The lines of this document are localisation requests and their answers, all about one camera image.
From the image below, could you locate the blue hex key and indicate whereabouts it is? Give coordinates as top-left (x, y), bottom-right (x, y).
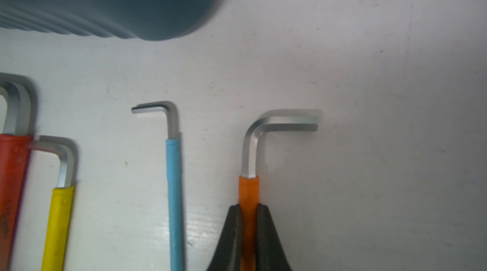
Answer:
top-left (131, 101), bottom-right (185, 270)

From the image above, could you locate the yellow hex key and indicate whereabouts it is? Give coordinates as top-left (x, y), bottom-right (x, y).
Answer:
top-left (29, 135), bottom-right (78, 270)

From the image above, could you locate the orange hex key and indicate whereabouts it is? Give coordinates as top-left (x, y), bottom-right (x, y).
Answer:
top-left (238, 115), bottom-right (318, 270)

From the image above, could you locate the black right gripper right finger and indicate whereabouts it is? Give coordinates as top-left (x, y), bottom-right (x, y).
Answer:
top-left (256, 203), bottom-right (292, 271)

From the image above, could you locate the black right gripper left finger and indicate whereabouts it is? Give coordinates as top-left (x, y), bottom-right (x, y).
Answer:
top-left (207, 205), bottom-right (243, 271)

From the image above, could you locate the red hex key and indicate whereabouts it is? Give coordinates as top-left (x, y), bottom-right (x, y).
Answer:
top-left (1, 75), bottom-right (33, 270)

